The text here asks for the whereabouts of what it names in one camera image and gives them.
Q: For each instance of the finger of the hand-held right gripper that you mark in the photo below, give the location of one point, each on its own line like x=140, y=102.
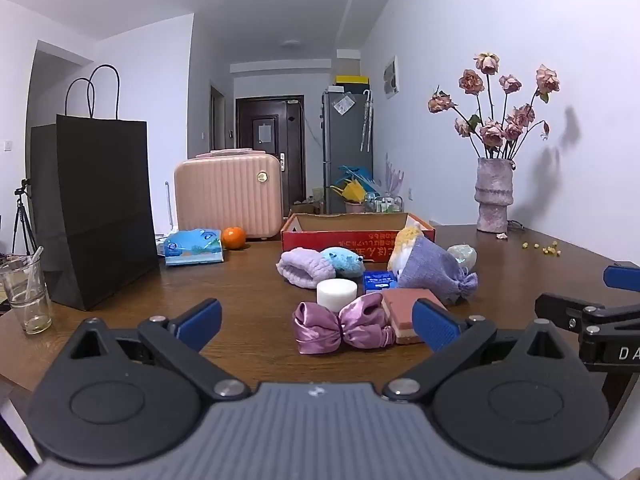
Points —
x=622, y=277
x=565, y=306

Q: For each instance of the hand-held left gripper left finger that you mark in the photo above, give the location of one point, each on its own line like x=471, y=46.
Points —
x=202, y=322

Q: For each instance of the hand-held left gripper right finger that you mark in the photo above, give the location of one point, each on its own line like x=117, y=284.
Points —
x=435, y=325

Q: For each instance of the purple satin bow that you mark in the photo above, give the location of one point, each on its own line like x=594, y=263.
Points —
x=357, y=325

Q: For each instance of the white foam cylinder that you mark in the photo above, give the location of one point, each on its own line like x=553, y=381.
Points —
x=337, y=295

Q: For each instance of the blue plush toy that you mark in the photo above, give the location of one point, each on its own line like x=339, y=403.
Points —
x=342, y=261

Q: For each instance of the orange cardboard box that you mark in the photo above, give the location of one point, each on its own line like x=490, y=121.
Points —
x=330, y=242

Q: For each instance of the pale pearly soft ball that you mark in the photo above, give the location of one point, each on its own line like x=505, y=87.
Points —
x=462, y=255

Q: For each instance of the pink sponge block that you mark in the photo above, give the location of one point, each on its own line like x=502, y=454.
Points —
x=400, y=310

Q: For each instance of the scattered yellow crumbs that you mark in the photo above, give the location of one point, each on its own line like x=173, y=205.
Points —
x=542, y=248

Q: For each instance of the small blue box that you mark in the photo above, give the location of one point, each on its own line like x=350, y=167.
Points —
x=380, y=282

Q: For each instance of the blue tissue pack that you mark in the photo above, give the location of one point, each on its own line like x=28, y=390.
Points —
x=192, y=247

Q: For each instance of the orange fruit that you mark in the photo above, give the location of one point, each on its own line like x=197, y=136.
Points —
x=233, y=238

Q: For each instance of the pink ribbed suitcase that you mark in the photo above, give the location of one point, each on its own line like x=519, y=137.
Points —
x=227, y=195

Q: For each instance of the metal rack with bottles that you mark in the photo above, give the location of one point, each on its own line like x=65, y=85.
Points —
x=385, y=204

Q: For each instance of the pink bucket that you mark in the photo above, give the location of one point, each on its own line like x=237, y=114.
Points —
x=355, y=207

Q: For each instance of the brown cardboard box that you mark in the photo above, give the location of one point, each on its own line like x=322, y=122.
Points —
x=302, y=208

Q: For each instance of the purple wing decoration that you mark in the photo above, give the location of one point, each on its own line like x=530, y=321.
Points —
x=394, y=175

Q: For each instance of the black paper bag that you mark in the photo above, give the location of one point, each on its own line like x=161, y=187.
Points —
x=95, y=210

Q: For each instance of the blue and yellow bags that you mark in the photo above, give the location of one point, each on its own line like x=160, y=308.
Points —
x=352, y=185

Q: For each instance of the dark brown door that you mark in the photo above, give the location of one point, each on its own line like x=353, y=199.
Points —
x=267, y=170

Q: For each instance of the white plastic spoon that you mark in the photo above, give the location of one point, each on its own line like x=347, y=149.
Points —
x=34, y=265

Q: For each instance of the clear glass cup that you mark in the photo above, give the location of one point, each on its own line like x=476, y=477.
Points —
x=25, y=300

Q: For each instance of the grey refrigerator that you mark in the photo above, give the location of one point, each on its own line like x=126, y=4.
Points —
x=345, y=160

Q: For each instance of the dried pink roses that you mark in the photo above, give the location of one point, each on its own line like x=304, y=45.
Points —
x=492, y=132

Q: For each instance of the paper sheet on door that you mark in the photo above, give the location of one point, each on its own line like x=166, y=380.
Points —
x=265, y=132

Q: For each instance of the white folded umbrella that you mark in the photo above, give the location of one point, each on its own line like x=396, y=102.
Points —
x=366, y=120

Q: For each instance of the clear plastic pouch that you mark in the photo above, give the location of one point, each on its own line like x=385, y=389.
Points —
x=343, y=104

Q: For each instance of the yellow box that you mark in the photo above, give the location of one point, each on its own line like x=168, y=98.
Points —
x=351, y=81

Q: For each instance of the round ceiling lamp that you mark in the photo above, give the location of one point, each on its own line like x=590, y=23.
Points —
x=290, y=44

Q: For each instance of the black camera tripod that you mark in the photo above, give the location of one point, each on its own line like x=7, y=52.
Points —
x=21, y=215

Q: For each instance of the white wall panel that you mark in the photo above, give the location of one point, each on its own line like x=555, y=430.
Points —
x=391, y=77

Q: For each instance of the white wall switch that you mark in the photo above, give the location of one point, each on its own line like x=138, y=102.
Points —
x=7, y=145

